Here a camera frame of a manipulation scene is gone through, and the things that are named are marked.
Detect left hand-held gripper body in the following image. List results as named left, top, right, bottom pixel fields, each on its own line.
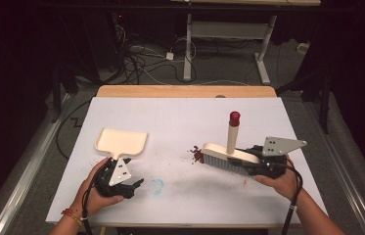
left=92, top=158, right=136, bottom=200

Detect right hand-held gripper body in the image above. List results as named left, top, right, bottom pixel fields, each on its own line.
left=251, top=136, right=308, bottom=180

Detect cream brush with red cap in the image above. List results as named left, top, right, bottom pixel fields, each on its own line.
left=201, top=111, right=263, bottom=177

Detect cream dustpan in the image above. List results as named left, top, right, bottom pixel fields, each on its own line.
left=94, top=127, right=149, bottom=162

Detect red beans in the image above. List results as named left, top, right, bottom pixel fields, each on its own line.
left=189, top=145, right=205, bottom=164

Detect person's left hand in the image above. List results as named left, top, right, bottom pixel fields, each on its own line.
left=71, top=157, right=126, bottom=217

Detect person's right hand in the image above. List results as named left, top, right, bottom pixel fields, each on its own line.
left=253, top=154, right=302, bottom=202

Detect black stand leg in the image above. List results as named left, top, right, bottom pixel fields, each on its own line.
left=275, top=70, right=332, bottom=135
left=50, top=62, right=63, bottom=124

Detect white table cover board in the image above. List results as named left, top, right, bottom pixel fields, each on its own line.
left=45, top=96, right=332, bottom=227

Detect wooden table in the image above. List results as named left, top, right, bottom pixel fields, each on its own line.
left=96, top=84, right=278, bottom=99

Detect white box on floor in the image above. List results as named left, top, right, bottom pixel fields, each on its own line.
left=297, top=42, right=311, bottom=56

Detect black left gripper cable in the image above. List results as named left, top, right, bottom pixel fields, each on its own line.
left=81, top=169, right=101, bottom=235

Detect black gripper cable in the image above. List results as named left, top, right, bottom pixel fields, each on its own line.
left=81, top=169, right=101, bottom=235
left=280, top=159, right=304, bottom=235

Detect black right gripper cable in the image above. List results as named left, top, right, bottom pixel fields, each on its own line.
left=280, top=159, right=304, bottom=235

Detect red and gold bracelet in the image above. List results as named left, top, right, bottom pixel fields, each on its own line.
left=60, top=208, right=84, bottom=228

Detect metal floor rail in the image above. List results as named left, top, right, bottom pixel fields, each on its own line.
left=301, top=99, right=365, bottom=235
left=0, top=93, right=74, bottom=235

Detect black floor cable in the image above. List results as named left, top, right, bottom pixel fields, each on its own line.
left=55, top=99, right=92, bottom=161

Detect tangle of floor cables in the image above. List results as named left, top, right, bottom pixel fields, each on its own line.
left=110, top=13, right=199, bottom=86

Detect white desk frame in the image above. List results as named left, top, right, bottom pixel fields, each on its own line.
left=182, top=13, right=278, bottom=86

